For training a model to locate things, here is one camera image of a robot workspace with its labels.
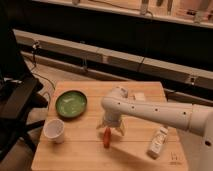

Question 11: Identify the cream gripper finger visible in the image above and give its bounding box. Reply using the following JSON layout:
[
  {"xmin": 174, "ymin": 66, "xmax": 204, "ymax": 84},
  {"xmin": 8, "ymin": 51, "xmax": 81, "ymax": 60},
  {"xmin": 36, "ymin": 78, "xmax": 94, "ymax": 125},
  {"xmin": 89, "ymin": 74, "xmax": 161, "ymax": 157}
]
[
  {"xmin": 116, "ymin": 122, "xmax": 125, "ymax": 136},
  {"xmin": 96, "ymin": 123, "xmax": 106, "ymax": 130}
]

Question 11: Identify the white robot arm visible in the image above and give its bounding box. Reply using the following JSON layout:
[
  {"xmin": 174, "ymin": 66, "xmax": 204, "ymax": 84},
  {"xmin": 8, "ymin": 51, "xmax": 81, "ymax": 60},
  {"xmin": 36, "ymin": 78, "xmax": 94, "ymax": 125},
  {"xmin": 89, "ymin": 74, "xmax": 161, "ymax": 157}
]
[{"xmin": 98, "ymin": 86, "xmax": 213, "ymax": 171}]

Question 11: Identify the white sponge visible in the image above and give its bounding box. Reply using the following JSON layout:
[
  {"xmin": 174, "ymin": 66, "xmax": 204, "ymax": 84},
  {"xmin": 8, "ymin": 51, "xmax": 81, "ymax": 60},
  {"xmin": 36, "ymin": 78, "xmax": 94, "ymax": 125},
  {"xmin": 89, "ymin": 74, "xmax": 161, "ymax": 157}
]
[{"xmin": 133, "ymin": 93, "xmax": 146, "ymax": 101}]

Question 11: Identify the white plastic bottle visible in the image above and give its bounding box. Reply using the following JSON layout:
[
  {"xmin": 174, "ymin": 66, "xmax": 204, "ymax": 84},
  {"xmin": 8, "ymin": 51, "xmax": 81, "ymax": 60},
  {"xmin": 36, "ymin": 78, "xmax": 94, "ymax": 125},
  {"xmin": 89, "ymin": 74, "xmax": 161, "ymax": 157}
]
[{"xmin": 147, "ymin": 126, "xmax": 168, "ymax": 159}]

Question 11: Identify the green bowl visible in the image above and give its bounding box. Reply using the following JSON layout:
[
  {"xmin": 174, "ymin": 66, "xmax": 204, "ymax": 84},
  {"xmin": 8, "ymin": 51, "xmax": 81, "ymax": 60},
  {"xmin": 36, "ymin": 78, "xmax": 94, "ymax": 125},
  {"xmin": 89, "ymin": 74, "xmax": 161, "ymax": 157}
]
[{"xmin": 55, "ymin": 90, "xmax": 87, "ymax": 118}]

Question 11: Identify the white paper cup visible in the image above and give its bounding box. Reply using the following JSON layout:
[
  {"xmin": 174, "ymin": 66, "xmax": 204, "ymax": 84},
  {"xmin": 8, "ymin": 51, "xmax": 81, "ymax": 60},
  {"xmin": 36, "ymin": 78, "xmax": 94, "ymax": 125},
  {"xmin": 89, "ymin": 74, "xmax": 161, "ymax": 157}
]
[{"xmin": 43, "ymin": 119, "xmax": 64, "ymax": 143}]

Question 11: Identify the black chair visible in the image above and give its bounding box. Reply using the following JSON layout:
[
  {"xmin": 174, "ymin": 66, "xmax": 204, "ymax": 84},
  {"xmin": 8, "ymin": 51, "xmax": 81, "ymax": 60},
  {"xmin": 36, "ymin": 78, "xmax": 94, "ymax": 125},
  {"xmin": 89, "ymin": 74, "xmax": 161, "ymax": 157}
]
[{"xmin": 0, "ymin": 28, "xmax": 48, "ymax": 162}]

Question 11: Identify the black cable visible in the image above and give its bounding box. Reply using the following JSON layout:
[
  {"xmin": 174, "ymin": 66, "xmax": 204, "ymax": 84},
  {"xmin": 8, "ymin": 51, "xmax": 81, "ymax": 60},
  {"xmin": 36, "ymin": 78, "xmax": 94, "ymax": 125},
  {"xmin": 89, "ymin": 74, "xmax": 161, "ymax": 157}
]
[{"xmin": 30, "ymin": 41, "xmax": 57, "ymax": 101}]

